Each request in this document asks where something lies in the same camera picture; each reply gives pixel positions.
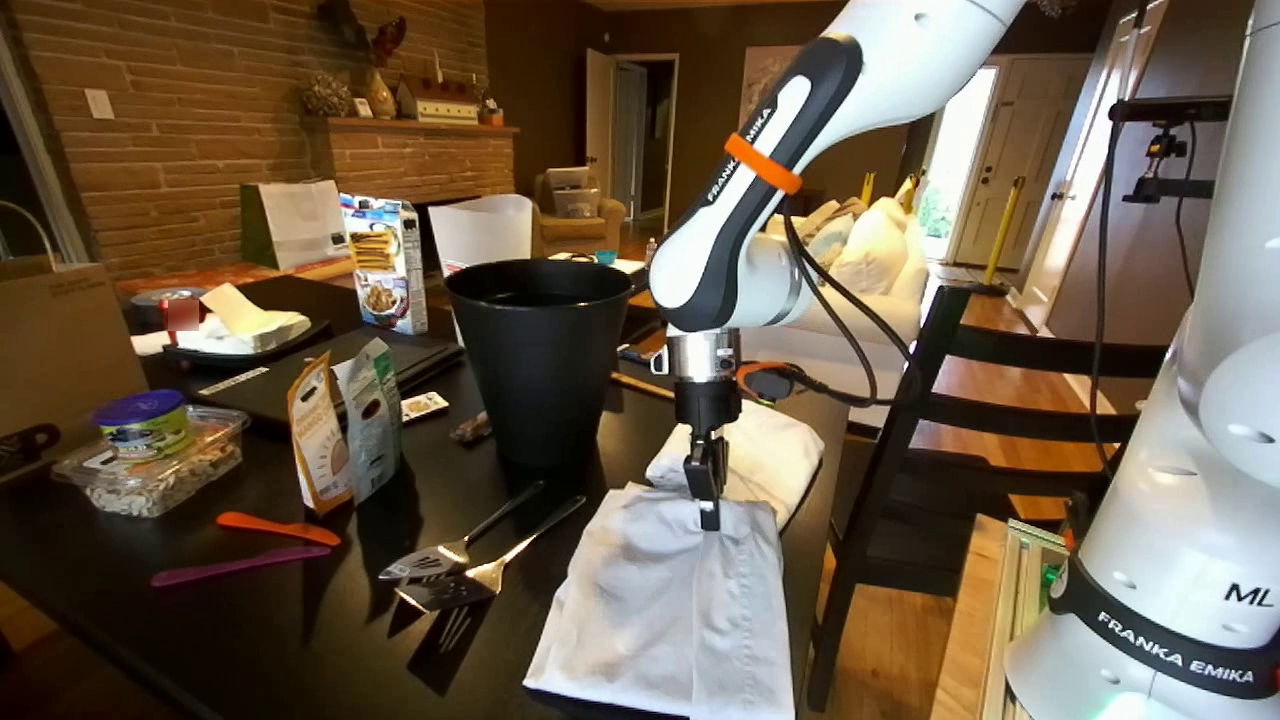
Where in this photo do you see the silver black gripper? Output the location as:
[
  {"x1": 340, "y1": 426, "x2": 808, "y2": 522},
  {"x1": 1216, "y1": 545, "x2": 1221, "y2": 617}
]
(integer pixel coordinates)
[{"x1": 666, "y1": 328, "x2": 741, "y2": 530}]

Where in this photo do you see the thick white towel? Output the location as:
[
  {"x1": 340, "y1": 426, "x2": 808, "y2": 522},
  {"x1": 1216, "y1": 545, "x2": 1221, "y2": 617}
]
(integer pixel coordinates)
[{"x1": 644, "y1": 400, "x2": 825, "y2": 522}]

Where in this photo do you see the thin white cloth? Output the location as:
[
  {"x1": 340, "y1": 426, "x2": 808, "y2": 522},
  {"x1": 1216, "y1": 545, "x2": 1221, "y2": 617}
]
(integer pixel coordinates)
[{"x1": 525, "y1": 482, "x2": 796, "y2": 720}]

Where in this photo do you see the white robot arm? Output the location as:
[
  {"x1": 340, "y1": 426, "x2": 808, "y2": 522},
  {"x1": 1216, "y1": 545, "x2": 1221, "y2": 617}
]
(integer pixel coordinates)
[{"x1": 646, "y1": 0, "x2": 1280, "y2": 720}]

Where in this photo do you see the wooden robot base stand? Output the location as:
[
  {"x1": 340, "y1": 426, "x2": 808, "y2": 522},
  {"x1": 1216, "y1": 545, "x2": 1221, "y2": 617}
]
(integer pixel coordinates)
[{"x1": 929, "y1": 516, "x2": 1066, "y2": 720}]

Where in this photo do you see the black wooden chair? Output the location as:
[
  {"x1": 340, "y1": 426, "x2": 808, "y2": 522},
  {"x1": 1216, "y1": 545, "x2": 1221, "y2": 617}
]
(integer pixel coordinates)
[{"x1": 805, "y1": 284, "x2": 1163, "y2": 706}]

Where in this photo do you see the black plastic bin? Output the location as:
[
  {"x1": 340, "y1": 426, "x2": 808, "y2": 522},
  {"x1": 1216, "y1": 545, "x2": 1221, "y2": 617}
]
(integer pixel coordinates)
[{"x1": 443, "y1": 258, "x2": 630, "y2": 482}]

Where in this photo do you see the white couch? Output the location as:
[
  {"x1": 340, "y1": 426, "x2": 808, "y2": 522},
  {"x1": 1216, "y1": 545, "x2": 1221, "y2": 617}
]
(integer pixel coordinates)
[{"x1": 742, "y1": 195, "x2": 929, "y2": 400}]

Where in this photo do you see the metal spatula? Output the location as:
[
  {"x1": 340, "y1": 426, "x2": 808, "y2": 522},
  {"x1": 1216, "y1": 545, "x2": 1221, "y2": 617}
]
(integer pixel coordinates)
[{"x1": 379, "y1": 480, "x2": 543, "y2": 578}]

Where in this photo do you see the green white snack pouch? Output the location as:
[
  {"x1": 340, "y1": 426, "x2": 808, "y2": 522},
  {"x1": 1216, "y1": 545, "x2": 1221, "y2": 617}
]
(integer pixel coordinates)
[{"x1": 336, "y1": 341, "x2": 398, "y2": 501}]

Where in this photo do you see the colourful food box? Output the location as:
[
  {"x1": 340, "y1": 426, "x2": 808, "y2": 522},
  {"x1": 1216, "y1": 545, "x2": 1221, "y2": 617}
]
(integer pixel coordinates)
[{"x1": 340, "y1": 195, "x2": 429, "y2": 337}]

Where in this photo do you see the brown white snack pouch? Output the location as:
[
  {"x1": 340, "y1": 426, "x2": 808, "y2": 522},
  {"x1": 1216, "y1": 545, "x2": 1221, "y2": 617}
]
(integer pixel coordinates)
[{"x1": 284, "y1": 354, "x2": 353, "y2": 516}]

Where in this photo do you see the purple plastic utensil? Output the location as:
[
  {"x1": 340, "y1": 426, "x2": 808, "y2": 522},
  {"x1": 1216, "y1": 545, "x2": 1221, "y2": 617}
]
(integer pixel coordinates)
[{"x1": 147, "y1": 546, "x2": 331, "y2": 588}]

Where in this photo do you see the orange plastic utensil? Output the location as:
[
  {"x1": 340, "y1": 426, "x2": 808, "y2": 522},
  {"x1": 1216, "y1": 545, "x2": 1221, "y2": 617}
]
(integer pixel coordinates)
[{"x1": 216, "y1": 512, "x2": 340, "y2": 546}]

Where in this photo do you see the white paper bag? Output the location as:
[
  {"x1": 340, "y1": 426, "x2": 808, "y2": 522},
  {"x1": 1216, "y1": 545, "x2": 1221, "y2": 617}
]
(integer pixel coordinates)
[{"x1": 259, "y1": 181, "x2": 349, "y2": 270}]

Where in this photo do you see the folded white napkin stack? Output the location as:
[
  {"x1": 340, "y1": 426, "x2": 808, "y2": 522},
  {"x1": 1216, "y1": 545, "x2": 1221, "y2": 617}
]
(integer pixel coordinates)
[{"x1": 176, "y1": 284, "x2": 313, "y2": 354}]

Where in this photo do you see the clear plastic food container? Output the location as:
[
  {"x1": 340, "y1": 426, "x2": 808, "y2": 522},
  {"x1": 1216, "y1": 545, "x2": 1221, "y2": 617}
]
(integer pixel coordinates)
[{"x1": 51, "y1": 405, "x2": 247, "y2": 519}]

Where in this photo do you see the blue lidded jar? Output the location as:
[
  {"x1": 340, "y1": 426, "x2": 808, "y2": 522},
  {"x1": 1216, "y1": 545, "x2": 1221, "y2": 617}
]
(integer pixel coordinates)
[{"x1": 95, "y1": 387, "x2": 191, "y2": 457}]

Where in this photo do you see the brown paper bag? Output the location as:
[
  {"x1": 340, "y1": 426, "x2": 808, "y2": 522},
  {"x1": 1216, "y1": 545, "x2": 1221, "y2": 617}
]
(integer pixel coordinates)
[{"x1": 0, "y1": 262, "x2": 147, "y2": 441}]

